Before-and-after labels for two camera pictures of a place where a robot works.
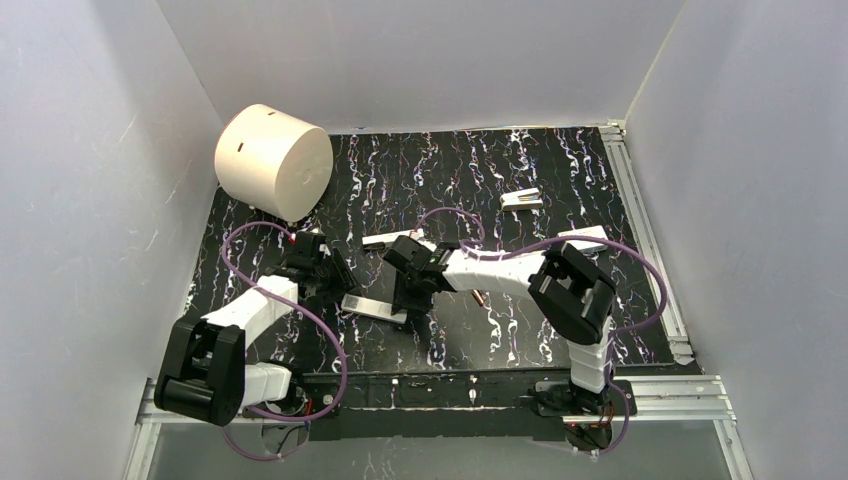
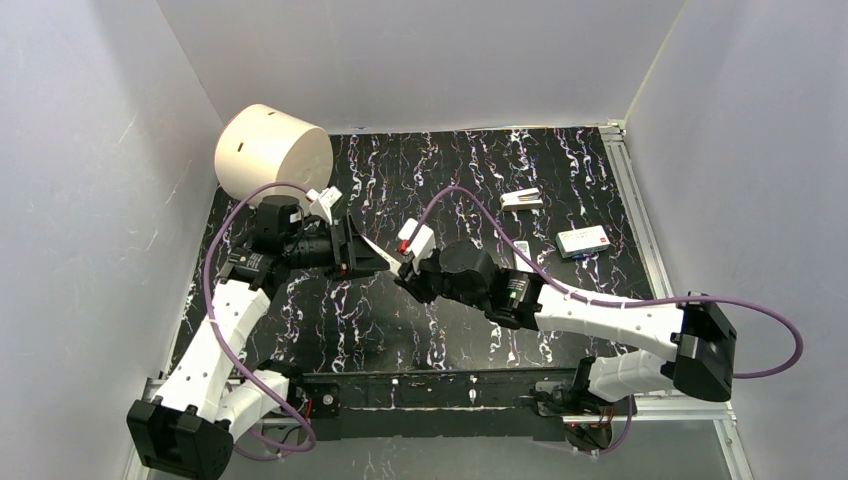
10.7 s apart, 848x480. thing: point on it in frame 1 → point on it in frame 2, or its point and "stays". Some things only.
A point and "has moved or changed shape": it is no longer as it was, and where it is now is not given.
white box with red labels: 585,245 stays
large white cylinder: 273,161 stays
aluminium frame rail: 688,394 stays
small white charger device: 521,199 stays
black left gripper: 329,270 → 340,246
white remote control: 374,309 has moved or changed shape
